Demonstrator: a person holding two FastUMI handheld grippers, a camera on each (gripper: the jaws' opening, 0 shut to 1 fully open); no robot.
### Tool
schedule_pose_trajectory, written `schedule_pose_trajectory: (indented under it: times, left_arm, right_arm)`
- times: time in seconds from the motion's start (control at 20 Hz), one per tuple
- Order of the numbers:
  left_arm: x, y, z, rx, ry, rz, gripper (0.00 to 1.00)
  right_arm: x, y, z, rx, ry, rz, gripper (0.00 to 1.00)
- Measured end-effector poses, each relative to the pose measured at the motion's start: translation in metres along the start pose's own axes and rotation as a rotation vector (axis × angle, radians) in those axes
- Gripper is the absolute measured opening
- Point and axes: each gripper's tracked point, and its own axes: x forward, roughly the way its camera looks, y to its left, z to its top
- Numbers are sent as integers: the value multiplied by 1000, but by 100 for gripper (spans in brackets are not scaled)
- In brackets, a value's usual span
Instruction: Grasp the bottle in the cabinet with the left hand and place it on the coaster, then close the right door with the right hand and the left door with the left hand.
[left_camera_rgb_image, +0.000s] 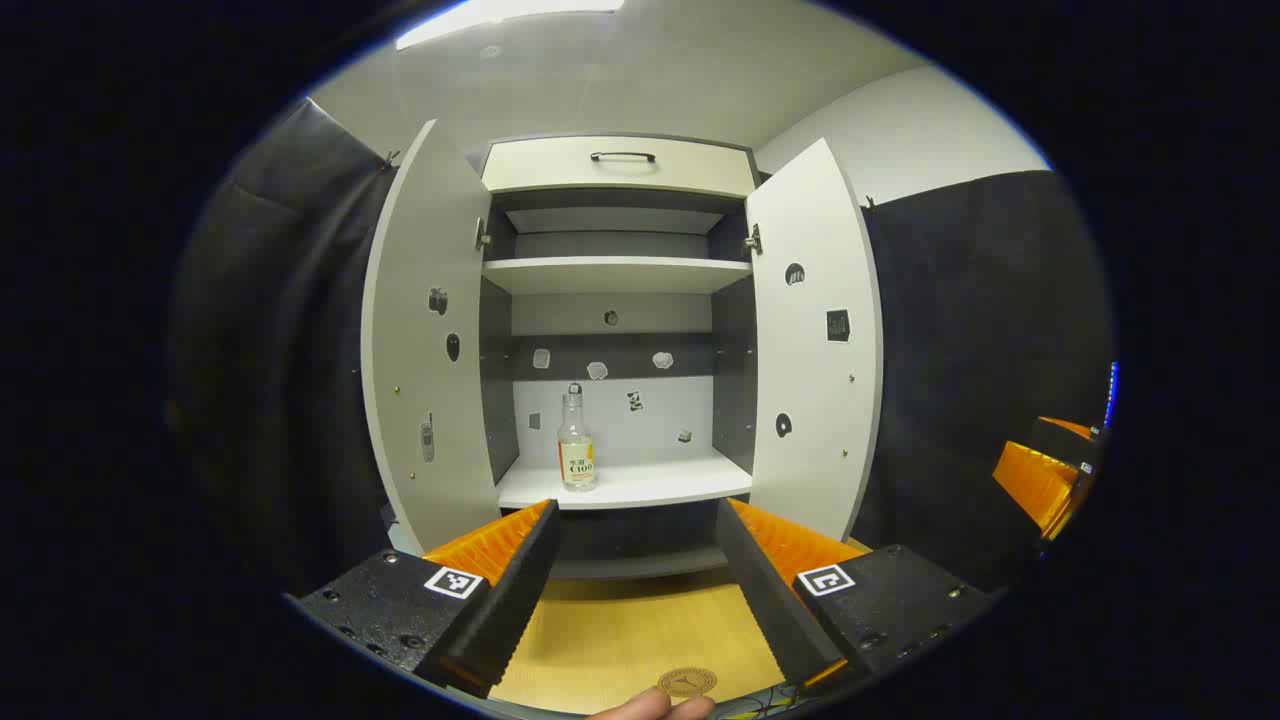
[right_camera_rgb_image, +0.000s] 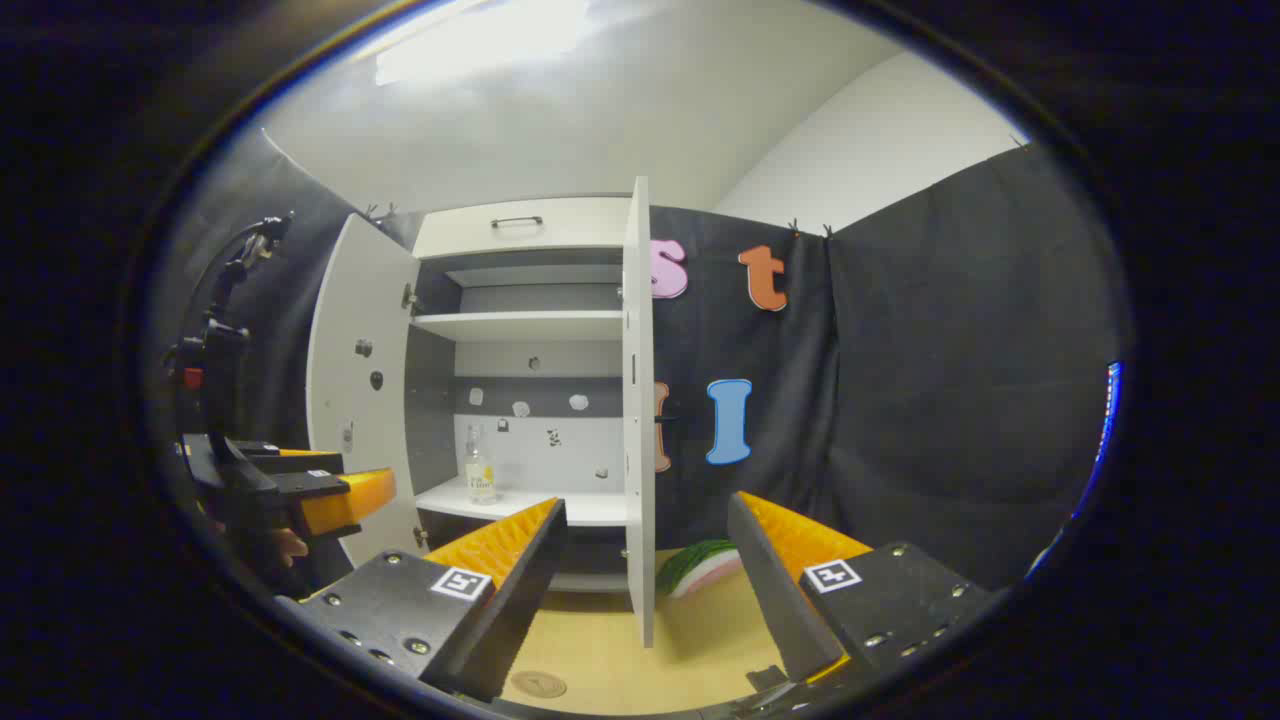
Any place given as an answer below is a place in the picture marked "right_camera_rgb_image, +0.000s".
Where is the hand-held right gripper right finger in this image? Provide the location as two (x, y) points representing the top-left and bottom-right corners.
(727, 490), (991, 686)

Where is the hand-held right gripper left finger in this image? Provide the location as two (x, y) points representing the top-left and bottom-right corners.
(275, 497), (569, 703)

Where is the clear glass bottle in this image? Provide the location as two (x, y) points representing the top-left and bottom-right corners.
(464, 425), (497, 505)

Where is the white cabinet door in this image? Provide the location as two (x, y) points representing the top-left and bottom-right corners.
(622, 177), (681, 649)
(305, 212), (426, 571)

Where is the white and grey cabinet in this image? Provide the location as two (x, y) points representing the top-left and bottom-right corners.
(405, 195), (641, 593)

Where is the watermelon slice toy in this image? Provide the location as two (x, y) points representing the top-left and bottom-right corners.
(655, 540), (743, 599)

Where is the black backdrop cloth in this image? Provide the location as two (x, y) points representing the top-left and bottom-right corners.
(165, 130), (1131, 591)

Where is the ceiling light panel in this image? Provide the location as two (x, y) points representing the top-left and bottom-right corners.
(375, 0), (591, 86)

